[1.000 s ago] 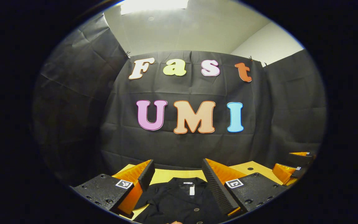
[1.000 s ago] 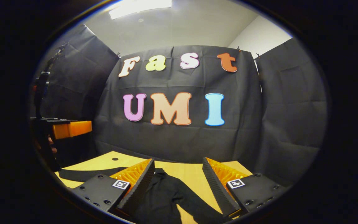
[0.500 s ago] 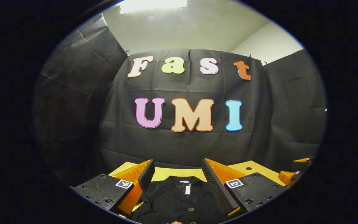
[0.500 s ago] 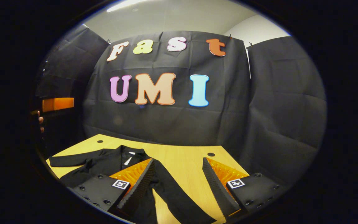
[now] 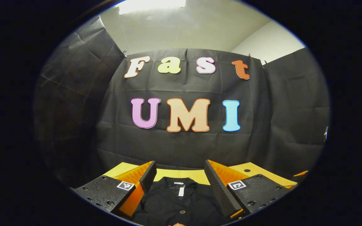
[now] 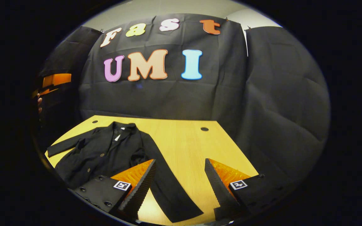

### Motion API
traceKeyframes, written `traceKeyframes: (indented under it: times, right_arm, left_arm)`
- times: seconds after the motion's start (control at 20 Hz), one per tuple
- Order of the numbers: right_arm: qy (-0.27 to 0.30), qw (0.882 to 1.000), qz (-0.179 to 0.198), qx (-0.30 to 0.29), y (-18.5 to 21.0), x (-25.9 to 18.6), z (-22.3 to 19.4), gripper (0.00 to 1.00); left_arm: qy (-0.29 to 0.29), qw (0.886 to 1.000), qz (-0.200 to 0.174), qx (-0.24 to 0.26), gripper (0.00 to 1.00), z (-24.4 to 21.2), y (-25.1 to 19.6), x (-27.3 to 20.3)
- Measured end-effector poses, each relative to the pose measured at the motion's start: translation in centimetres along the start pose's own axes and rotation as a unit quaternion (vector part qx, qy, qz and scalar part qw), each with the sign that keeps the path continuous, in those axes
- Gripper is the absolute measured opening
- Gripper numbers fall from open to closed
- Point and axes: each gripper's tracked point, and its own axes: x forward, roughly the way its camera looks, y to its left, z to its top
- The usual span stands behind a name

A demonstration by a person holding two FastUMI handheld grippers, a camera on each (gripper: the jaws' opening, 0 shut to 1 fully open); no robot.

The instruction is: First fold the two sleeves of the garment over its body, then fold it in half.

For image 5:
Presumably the black backdrop cloth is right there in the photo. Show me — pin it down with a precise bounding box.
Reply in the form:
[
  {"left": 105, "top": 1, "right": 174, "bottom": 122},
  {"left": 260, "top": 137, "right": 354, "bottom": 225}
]
[{"left": 33, "top": 16, "right": 331, "bottom": 189}]

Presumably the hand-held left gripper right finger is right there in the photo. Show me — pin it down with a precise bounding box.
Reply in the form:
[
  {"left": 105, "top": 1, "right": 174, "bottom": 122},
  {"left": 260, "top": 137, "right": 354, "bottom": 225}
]
[{"left": 204, "top": 159, "right": 292, "bottom": 218}]

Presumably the black button shirt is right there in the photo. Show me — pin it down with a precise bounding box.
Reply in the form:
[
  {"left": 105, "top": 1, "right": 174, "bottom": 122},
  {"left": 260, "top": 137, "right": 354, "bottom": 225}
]
[{"left": 132, "top": 177, "right": 232, "bottom": 226}]

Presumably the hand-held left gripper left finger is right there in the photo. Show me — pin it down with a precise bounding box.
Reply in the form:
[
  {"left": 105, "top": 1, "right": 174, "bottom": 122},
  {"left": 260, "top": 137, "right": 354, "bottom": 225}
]
[{"left": 74, "top": 161, "right": 157, "bottom": 218}]

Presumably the ceiling light panel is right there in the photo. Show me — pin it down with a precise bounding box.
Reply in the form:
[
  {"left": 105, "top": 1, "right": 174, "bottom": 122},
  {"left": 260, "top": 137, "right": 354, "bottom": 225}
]
[{"left": 119, "top": 0, "right": 186, "bottom": 15}]

